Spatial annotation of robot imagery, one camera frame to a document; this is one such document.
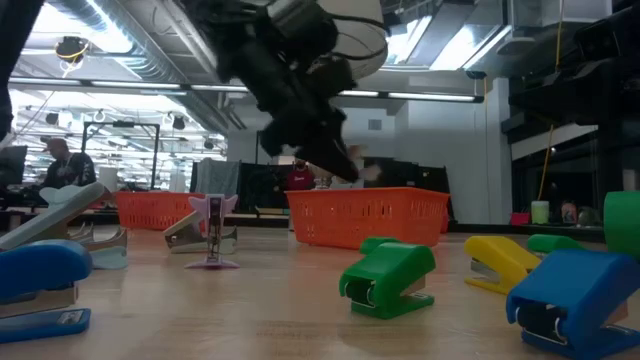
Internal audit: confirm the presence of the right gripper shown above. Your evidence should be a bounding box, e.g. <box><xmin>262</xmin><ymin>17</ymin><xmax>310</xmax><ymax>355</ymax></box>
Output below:
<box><xmin>508</xmin><ymin>59</ymin><xmax>601</xmax><ymax>126</ymax></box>

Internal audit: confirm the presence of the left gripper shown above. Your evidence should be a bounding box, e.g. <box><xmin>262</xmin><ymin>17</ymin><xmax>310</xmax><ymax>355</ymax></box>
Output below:
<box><xmin>239</xmin><ymin>44</ymin><xmax>361</xmax><ymax>184</ymax></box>

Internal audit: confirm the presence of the orange plastic basket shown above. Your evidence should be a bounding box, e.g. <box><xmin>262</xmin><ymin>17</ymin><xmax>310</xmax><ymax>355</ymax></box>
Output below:
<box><xmin>114</xmin><ymin>191</ymin><xmax>207</xmax><ymax>231</ymax></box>
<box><xmin>285</xmin><ymin>187</ymin><xmax>450</xmax><ymax>250</ymax></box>

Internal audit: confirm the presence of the green stapler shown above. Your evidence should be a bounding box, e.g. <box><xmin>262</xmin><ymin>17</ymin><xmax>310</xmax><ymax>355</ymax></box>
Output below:
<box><xmin>338</xmin><ymin>242</ymin><xmax>437</xmax><ymax>321</ymax></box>
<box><xmin>526</xmin><ymin>233</ymin><xmax>586</xmax><ymax>255</ymax></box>
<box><xmin>359</xmin><ymin>236</ymin><xmax>404</xmax><ymax>255</ymax></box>

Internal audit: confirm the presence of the purple staple remover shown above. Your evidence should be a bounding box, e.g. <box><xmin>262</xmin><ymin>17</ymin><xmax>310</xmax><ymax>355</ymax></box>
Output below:
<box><xmin>184</xmin><ymin>193</ymin><xmax>241</xmax><ymax>271</ymax></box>

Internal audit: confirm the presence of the green tape roll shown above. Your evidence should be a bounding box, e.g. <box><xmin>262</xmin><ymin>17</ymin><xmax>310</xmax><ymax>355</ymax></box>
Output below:
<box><xmin>603</xmin><ymin>191</ymin><xmax>640</xmax><ymax>259</ymax></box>

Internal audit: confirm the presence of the yellow stapler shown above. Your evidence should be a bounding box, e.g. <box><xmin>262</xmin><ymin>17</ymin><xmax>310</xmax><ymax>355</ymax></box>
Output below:
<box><xmin>463</xmin><ymin>235</ymin><xmax>542</xmax><ymax>296</ymax></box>

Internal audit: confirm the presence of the blue stapler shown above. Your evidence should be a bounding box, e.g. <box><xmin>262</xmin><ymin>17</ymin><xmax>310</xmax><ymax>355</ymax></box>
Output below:
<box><xmin>0</xmin><ymin>238</ymin><xmax>95</xmax><ymax>345</ymax></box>
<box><xmin>505</xmin><ymin>249</ymin><xmax>640</xmax><ymax>360</ymax></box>

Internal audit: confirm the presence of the pale blue staple remover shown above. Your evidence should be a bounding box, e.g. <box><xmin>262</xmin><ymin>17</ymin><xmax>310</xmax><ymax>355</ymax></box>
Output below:
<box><xmin>0</xmin><ymin>181</ymin><xmax>130</xmax><ymax>271</ymax></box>

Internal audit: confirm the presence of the person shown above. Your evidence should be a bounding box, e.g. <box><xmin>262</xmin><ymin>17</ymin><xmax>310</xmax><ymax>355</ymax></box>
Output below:
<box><xmin>40</xmin><ymin>137</ymin><xmax>98</xmax><ymax>190</ymax></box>
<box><xmin>285</xmin><ymin>158</ymin><xmax>316</xmax><ymax>192</ymax></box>

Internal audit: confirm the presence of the black partition panel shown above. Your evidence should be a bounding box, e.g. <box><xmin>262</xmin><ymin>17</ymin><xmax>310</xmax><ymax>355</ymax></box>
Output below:
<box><xmin>362</xmin><ymin>157</ymin><xmax>451</xmax><ymax>194</ymax></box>
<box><xmin>239</xmin><ymin>162</ymin><xmax>289</xmax><ymax>211</ymax></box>

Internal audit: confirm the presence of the pink container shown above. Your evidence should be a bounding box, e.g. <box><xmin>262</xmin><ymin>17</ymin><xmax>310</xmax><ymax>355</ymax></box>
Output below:
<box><xmin>559</xmin><ymin>200</ymin><xmax>580</xmax><ymax>225</ymax></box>

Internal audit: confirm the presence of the pale green cup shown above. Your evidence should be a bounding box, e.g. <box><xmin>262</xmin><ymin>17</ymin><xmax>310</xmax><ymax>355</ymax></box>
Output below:
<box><xmin>530</xmin><ymin>199</ymin><xmax>550</xmax><ymax>225</ymax></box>

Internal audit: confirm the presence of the grey cloth cover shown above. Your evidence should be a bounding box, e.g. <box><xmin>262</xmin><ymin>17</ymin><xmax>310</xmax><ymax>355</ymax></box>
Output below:
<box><xmin>191</xmin><ymin>158</ymin><xmax>242</xmax><ymax>195</ymax></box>

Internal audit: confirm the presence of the long ceiling light bar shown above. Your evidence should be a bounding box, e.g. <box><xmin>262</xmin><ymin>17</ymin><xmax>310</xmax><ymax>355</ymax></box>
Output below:
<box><xmin>7</xmin><ymin>77</ymin><xmax>485</xmax><ymax>104</ymax></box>

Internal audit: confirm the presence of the white cylinder container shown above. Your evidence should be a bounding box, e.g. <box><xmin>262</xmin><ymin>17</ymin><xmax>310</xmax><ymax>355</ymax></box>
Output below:
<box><xmin>97</xmin><ymin>165</ymin><xmax>119</xmax><ymax>192</ymax></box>

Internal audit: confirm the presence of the yellow cable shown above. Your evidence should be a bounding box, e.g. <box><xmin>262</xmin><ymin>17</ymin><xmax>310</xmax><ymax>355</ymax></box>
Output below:
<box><xmin>537</xmin><ymin>0</ymin><xmax>564</xmax><ymax>201</ymax></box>

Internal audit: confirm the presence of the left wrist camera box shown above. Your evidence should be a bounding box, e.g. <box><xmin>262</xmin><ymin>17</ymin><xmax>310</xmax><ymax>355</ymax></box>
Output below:
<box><xmin>267</xmin><ymin>0</ymin><xmax>329</xmax><ymax>41</ymax></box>

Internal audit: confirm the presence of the black metal frame stand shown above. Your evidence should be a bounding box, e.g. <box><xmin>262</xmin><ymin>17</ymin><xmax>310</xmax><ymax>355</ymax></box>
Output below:
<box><xmin>79</xmin><ymin>121</ymin><xmax>162</xmax><ymax>191</ymax></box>

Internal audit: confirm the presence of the black yellow hanging cord reel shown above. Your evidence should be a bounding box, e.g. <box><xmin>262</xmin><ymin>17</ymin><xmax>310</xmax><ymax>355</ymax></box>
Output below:
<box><xmin>53</xmin><ymin>34</ymin><xmax>92</xmax><ymax>79</ymax></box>

